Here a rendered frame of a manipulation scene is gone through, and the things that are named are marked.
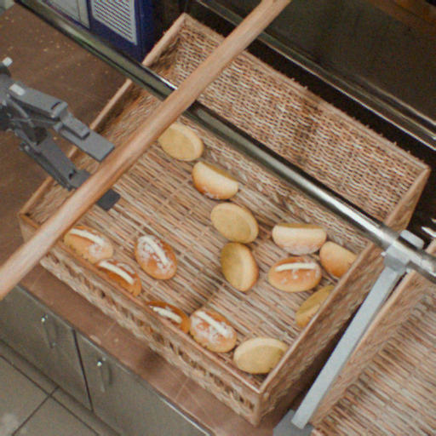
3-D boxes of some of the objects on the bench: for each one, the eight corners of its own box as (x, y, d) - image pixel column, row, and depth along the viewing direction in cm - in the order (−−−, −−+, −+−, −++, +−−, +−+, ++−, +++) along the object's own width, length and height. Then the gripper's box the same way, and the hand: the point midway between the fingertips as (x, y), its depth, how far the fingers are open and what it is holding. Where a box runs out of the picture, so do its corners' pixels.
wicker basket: (186, 95, 237) (183, 5, 213) (414, 245, 219) (438, 165, 195) (21, 255, 217) (-2, 176, 194) (257, 434, 200) (264, 371, 176)
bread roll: (233, 208, 224) (221, 209, 217) (192, 183, 227) (179, 183, 220) (246, 183, 223) (234, 183, 216) (204, 158, 226) (192, 157, 219)
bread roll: (324, 252, 219) (325, 259, 212) (270, 249, 219) (271, 256, 213) (325, 223, 218) (328, 230, 211) (272, 220, 218) (272, 226, 212)
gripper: (-4, 24, 151) (123, 109, 144) (21, 129, 171) (134, 207, 165) (-45, 59, 148) (83, 147, 141) (-14, 161, 168) (100, 243, 162)
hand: (101, 173), depth 153 cm, fingers open, 11 cm apart
